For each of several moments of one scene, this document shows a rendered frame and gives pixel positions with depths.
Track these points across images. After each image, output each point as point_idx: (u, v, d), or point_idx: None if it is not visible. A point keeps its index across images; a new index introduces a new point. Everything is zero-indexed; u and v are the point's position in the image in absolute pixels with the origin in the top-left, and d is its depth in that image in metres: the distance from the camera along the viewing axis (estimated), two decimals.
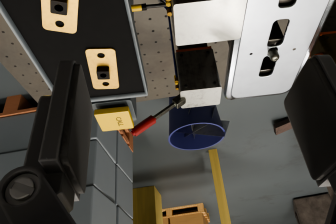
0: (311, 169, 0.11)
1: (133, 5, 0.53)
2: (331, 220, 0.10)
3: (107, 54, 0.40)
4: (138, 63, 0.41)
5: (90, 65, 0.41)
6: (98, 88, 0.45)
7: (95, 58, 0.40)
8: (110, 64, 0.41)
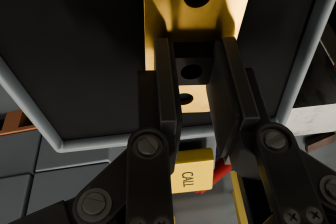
0: (218, 148, 0.12)
1: None
2: (250, 211, 0.10)
3: None
4: (312, 28, 0.12)
5: (150, 36, 0.12)
6: None
7: (175, 7, 0.11)
8: (219, 33, 0.12)
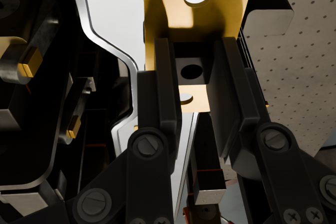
0: (218, 148, 0.12)
1: None
2: (250, 211, 0.10)
3: None
4: None
5: (150, 36, 0.12)
6: None
7: (175, 7, 0.11)
8: (219, 33, 0.12)
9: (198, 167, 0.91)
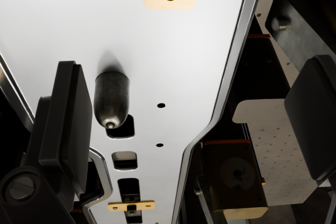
0: (311, 169, 0.11)
1: None
2: (331, 220, 0.10)
3: None
4: None
5: None
6: (153, 6, 0.22)
7: None
8: None
9: (188, 223, 0.82)
